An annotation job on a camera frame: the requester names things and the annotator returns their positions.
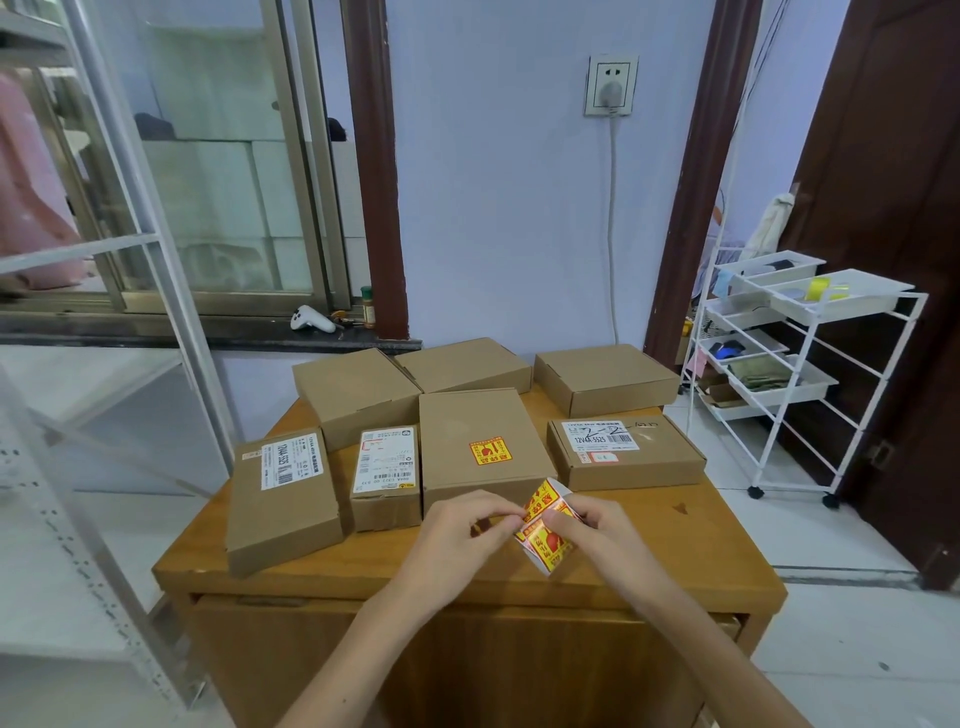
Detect plain brown cardboard box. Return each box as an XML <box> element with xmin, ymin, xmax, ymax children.
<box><xmin>533</xmin><ymin>344</ymin><xmax>681</xmax><ymax>420</ymax></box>
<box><xmin>291</xmin><ymin>347</ymin><xmax>424</xmax><ymax>453</ymax></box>
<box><xmin>394</xmin><ymin>337</ymin><xmax>534</xmax><ymax>396</ymax></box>

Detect cardboard box with yellow sticker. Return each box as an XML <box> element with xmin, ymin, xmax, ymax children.
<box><xmin>417</xmin><ymin>387</ymin><xmax>558</xmax><ymax>520</ymax></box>

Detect grey metal shelf rack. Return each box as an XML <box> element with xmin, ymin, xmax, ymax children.
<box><xmin>0</xmin><ymin>0</ymin><xmax>250</xmax><ymax>728</ymax></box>

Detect white hanging cloth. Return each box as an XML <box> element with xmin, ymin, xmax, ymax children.
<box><xmin>741</xmin><ymin>192</ymin><xmax>797</xmax><ymax>261</ymax></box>

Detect thin black cables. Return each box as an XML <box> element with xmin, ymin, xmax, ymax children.
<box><xmin>738</xmin><ymin>0</ymin><xmax>793</xmax><ymax>100</ymax></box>

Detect olive green folded cloth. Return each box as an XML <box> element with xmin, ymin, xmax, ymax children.
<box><xmin>731</xmin><ymin>356</ymin><xmax>795</xmax><ymax>390</ymax></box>

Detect dark brown wooden post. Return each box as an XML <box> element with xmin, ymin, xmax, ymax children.
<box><xmin>340</xmin><ymin>0</ymin><xmax>413</xmax><ymax>343</ymax></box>

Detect white power cable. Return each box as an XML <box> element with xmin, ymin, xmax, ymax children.
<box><xmin>605</xmin><ymin>112</ymin><xmax>625</xmax><ymax>348</ymax></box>

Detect yellow red sticker sheet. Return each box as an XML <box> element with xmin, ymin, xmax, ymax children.
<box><xmin>513</xmin><ymin>477</ymin><xmax>579</xmax><ymax>581</ymax></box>

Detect white wire cart with trays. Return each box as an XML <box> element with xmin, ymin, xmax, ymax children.
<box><xmin>685</xmin><ymin>253</ymin><xmax>930</xmax><ymax>512</ymax></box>

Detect wooden cabinet table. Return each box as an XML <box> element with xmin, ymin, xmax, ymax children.
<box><xmin>152</xmin><ymin>341</ymin><xmax>789</xmax><ymax>728</ymax></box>

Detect person's right forearm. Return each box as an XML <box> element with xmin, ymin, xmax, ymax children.
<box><xmin>592</xmin><ymin>561</ymin><xmax>816</xmax><ymax>728</ymax></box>

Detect person's left forearm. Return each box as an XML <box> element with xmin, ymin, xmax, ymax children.
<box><xmin>276</xmin><ymin>561</ymin><xmax>462</xmax><ymax>728</ymax></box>

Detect person's right hand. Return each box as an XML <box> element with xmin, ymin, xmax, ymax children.
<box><xmin>538</xmin><ymin>495</ymin><xmax>654</xmax><ymax>594</ymax></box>

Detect long cardboard box, white label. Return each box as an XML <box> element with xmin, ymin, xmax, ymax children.
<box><xmin>225</xmin><ymin>427</ymin><xmax>345</xmax><ymax>578</ymax></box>

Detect dark stone window sill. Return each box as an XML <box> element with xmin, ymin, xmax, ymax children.
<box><xmin>0</xmin><ymin>310</ymin><xmax>424</xmax><ymax>356</ymax></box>

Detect person's left hand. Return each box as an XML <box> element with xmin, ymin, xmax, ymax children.
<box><xmin>414</xmin><ymin>491</ymin><xmax>528</xmax><ymax>594</ymax></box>

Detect flat cardboard box, handwritten label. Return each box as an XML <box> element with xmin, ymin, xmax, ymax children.
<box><xmin>545</xmin><ymin>417</ymin><xmax>708</xmax><ymax>493</ymax></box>

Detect dark brown door frame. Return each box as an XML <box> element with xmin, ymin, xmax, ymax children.
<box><xmin>642</xmin><ymin>0</ymin><xmax>763</xmax><ymax>369</ymax></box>

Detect dark brown wooden door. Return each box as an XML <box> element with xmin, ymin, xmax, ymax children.
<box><xmin>778</xmin><ymin>0</ymin><xmax>960</xmax><ymax>594</ymax></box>

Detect small cardboard box, white label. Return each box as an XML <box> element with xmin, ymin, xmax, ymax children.
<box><xmin>348</xmin><ymin>425</ymin><xmax>424</xmax><ymax>534</ymax></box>

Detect pink cloth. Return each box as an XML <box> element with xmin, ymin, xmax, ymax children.
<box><xmin>0</xmin><ymin>71</ymin><xmax>96</xmax><ymax>291</ymax></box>

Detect white wall socket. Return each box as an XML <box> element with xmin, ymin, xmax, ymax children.
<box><xmin>584</xmin><ymin>54</ymin><xmax>641</xmax><ymax>119</ymax></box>

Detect metal sliding window frame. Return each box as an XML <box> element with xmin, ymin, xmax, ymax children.
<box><xmin>0</xmin><ymin>0</ymin><xmax>355</xmax><ymax>317</ymax></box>

